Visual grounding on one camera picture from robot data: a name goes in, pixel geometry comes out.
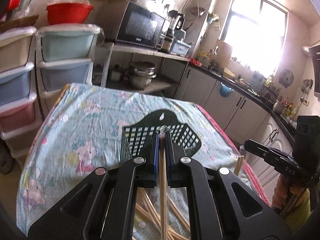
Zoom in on chopsticks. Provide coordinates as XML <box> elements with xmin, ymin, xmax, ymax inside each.
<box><xmin>169</xmin><ymin>198</ymin><xmax>190</xmax><ymax>231</ymax></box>
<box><xmin>136</xmin><ymin>188</ymin><xmax>174</xmax><ymax>240</ymax></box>
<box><xmin>233</xmin><ymin>155</ymin><xmax>244</xmax><ymax>176</ymax></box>
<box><xmin>158</xmin><ymin>126</ymin><xmax>169</xmax><ymax>226</ymax></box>

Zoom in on green sleeve forearm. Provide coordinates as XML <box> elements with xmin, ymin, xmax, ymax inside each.
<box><xmin>284</xmin><ymin>189</ymin><xmax>312</xmax><ymax>234</ymax></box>

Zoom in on white kitchen cabinets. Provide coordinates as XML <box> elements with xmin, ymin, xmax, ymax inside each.
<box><xmin>177</xmin><ymin>65</ymin><xmax>293</xmax><ymax>154</ymax></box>

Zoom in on kitchen window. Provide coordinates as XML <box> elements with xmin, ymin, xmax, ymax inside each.
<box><xmin>221</xmin><ymin>0</ymin><xmax>287</xmax><ymax>77</ymax></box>

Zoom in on right hand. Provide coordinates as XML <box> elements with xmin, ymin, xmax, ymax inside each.
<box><xmin>272</xmin><ymin>175</ymin><xmax>309</xmax><ymax>209</ymax></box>

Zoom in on wrapped chopsticks on table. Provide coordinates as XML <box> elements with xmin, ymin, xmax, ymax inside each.
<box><xmin>169</xmin><ymin>198</ymin><xmax>190</xmax><ymax>231</ymax></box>
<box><xmin>136</xmin><ymin>188</ymin><xmax>174</xmax><ymax>240</ymax></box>

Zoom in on green plastic utensil basket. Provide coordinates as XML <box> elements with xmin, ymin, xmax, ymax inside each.
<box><xmin>120</xmin><ymin>109</ymin><xmax>202</xmax><ymax>163</ymax></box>

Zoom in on Hello Kitty tablecloth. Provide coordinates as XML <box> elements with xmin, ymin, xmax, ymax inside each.
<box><xmin>16</xmin><ymin>82</ymin><xmax>272</xmax><ymax>240</ymax></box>

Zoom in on blue hanging bin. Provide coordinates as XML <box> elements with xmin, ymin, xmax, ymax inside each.
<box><xmin>220</xmin><ymin>83</ymin><xmax>234</xmax><ymax>98</ymax></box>

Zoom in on left plastic drawer tower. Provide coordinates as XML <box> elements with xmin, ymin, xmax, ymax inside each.
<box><xmin>1</xmin><ymin>27</ymin><xmax>42</xmax><ymax>158</ymax></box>

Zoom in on plastic drawer tower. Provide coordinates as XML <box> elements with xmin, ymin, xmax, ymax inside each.
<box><xmin>35</xmin><ymin>23</ymin><xmax>104</xmax><ymax>113</ymax></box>
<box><xmin>1</xmin><ymin>27</ymin><xmax>42</xmax><ymax>158</ymax></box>

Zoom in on stacked metal pots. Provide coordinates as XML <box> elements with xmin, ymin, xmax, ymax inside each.
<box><xmin>127</xmin><ymin>61</ymin><xmax>157</xmax><ymax>90</ymax></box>

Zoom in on metal shelf rack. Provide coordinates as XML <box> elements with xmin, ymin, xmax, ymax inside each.
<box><xmin>100</xmin><ymin>42</ymin><xmax>189</xmax><ymax>94</ymax></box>

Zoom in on right plastic drawer tower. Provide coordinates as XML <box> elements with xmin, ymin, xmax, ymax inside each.
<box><xmin>35</xmin><ymin>23</ymin><xmax>104</xmax><ymax>113</ymax></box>

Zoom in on blue plastic tray box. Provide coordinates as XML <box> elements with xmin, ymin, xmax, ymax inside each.
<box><xmin>170</xmin><ymin>39</ymin><xmax>191</xmax><ymax>56</ymax></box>

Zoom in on black blender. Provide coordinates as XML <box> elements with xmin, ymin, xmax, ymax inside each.
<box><xmin>161</xmin><ymin>10</ymin><xmax>185</xmax><ymax>53</ymax></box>

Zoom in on black microwave oven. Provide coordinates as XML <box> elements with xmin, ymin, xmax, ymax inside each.
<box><xmin>96</xmin><ymin>1</ymin><xmax>167</xmax><ymax>49</ymax></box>

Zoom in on red plastic bowl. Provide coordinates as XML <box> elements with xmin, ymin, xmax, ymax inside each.
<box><xmin>46</xmin><ymin>3</ymin><xmax>94</xmax><ymax>25</ymax></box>

